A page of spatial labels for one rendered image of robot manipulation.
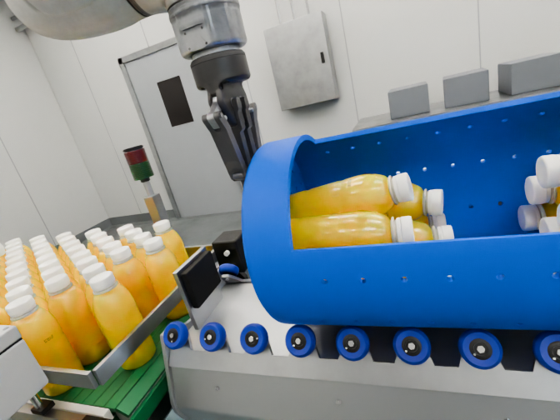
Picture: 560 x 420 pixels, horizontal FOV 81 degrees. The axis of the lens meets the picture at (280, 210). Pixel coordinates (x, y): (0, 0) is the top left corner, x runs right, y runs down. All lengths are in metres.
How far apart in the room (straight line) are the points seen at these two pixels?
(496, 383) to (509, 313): 0.12
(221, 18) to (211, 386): 0.54
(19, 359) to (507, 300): 0.58
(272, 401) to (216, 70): 0.48
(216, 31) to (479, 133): 0.40
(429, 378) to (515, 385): 0.09
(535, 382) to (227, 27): 0.54
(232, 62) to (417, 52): 3.29
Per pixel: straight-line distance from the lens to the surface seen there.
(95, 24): 0.53
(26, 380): 0.59
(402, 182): 0.46
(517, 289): 0.39
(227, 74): 0.44
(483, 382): 0.50
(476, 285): 0.38
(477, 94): 2.98
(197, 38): 0.45
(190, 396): 0.66
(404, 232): 0.42
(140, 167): 1.09
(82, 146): 5.82
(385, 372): 0.50
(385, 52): 3.68
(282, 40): 3.64
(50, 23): 0.55
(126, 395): 0.67
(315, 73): 3.54
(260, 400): 0.58
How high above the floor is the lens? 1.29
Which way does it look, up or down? 19 degrees down
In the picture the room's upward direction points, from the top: 15 degrees counter-clockwise
